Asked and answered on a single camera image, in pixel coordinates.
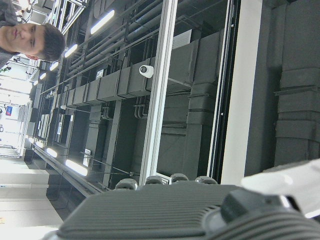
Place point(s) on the long grey ventilation duct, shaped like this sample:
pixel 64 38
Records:
pixel 110 85

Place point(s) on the white dome security camera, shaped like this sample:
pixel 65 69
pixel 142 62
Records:
pixel 146 71

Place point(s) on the wide grey ventilation duct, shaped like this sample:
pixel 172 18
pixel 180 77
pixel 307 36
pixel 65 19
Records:
pixel 297 100

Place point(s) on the person in grey shirt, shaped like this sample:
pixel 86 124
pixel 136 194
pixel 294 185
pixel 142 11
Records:
pixel 25 37

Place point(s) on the silver aluminium frame beam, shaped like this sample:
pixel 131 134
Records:
pixel 160 87

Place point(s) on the dark framed overhead rail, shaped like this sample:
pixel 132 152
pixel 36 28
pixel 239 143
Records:
pixel 223 100

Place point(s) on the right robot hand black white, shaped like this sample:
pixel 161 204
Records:
pixel 155 212

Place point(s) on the ceiling strip light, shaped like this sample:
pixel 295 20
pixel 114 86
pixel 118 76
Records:
pixel 102 21
pixel 53 66
pixel 76 167
pixel 70 50
pixel 51 152
pixel 42 76

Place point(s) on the white flat overhead beam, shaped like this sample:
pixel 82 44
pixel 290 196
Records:
pixel 242 100

